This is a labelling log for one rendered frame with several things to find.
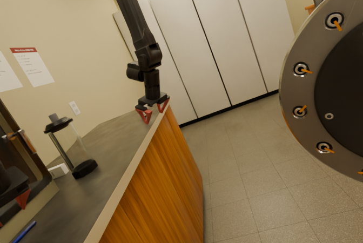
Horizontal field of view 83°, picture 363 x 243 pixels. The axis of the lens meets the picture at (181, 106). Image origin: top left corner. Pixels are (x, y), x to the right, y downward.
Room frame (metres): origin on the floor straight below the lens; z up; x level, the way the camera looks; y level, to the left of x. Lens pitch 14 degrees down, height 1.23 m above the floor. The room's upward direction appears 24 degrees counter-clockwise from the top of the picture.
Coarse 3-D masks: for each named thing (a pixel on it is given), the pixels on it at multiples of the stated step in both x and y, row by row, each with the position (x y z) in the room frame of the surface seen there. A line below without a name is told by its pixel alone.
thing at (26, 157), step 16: (0, 112) 0.70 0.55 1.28; (0, 128) 0.67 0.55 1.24; (16, 128) 0.71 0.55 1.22; (0, 144) 0.64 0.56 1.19; (16, 144) 0.68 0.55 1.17; (16, 160) 0.65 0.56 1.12; (32, 160) 0.70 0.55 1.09; (32, 176) 0.67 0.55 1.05; (48, 176) 0.71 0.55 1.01; (32, 192) 0.64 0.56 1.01; (0, 208) 0.54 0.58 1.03; (16, 208) 0.57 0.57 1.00
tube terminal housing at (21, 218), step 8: (40, 192) 0.67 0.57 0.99; (48, 192) 0.69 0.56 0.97; (56, 192) 0.72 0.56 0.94; (32, 200) 0.63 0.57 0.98; (40, 200) 0.65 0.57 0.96; (48, 200) 0.68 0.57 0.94; (32, 208) 0.62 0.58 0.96; (40, 208) 0.64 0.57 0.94; (16, 216) 0.57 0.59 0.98; (24, 216) 0.59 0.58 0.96; (32, 216) 0.61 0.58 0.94; (8, 224) 0.54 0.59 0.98; (16, 224) 0.56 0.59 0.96; (24, 224) 0.58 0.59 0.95; (0, 232) 0.52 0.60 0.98; (8, 232) 0.53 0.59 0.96; (16, 232) 0.55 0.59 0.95; (0, 240) 0.51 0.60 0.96; (8, 240) 0.52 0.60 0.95
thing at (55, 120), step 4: (48, 116) 0.80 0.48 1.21; (52, 116) 0.80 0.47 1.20; (56, 116) 0.81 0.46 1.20; (52, 120) 0.80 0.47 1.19; (56, 120) 0.80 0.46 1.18; (60, 120) 0.78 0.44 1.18; (64, 120) 0.79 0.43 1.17; (48, 124) 0.80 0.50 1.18; (52, 124) 0.77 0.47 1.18; (56, 124) 0.77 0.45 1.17; (48, 128) 0.77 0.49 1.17
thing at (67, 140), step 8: (72, 120) 0.82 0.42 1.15; (64, 128) 0.78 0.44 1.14; (72, 128) 0.80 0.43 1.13; (56, 136) 0.76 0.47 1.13; (64, 136) 0.77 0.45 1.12; (72, 136) 0.79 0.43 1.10; (56, 144) 0.77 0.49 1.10; (64, 144) 0.76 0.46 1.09; (72, 144) 0.77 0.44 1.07; (80, 144) 0.80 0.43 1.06; (64, 152) 0.76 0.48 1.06; (72, 152) 0.77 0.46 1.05; (80, 152) 0.78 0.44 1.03; (88, 152) 0.81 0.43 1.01; (72, 160) 0.76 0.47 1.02; (80, 160) 0.77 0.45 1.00; (88, 160) 0.79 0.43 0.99; (72, 168) 0.77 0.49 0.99; (80, 168) 0.77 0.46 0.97
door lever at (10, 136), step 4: (16, 132) 0.67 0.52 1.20; (20, 132) 0.67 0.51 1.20; (24, 132) 0.68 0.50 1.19; (8, 136) 0.67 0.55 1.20; (12, 136) 0.67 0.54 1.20; (20, 136) 0.67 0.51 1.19; (24, 136) 0.67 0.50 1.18; (24, 140) 0.66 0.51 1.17; (28, 140) 0.67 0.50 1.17; (24, 144) 0.67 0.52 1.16; (28, 144) 0.67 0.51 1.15; (32, 144) 0.68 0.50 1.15; (28, 148) 0.67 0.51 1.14; (32, 148) 0.67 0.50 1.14; (32, 152) 0.66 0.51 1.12; (36, 152) 0.68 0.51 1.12
